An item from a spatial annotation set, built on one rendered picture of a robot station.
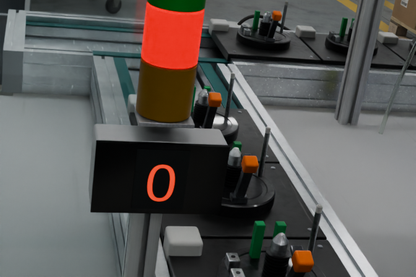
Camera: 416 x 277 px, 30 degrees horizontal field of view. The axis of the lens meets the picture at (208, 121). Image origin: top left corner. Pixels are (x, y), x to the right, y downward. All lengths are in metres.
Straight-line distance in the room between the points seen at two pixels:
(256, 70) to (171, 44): 1.22
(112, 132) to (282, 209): 0.54
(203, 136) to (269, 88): 1.18
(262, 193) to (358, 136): 0.67
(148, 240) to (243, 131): 0.69
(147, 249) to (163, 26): 0.25
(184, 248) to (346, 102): 0.91
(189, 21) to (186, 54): 0.03
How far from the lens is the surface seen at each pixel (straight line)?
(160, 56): 0.66
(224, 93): 1.68
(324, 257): 1.09
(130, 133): 0.70
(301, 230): 1.14
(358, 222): 1.44
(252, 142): 1.40
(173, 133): 0.71
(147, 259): 0.80
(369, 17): 1.80
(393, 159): 1.74
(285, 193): 1.24
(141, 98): 0.68
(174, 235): 1.04
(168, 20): 0.65
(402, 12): 6.29
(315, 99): 1.94
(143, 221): 0.77
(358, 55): 1.82
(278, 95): 1.91
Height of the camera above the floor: 1.52
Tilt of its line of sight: 22 degrees down
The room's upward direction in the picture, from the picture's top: 8 degrees clockwise
